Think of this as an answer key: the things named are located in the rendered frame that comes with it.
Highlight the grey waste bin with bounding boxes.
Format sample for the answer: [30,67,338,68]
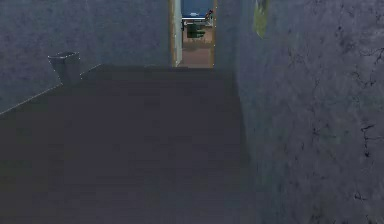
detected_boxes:
[47,51,82,87]

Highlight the dark green chair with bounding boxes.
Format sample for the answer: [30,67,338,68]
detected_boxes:
[186,23,206,40]

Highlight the white room door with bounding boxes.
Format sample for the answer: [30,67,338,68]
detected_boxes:
[173,0,184,68]

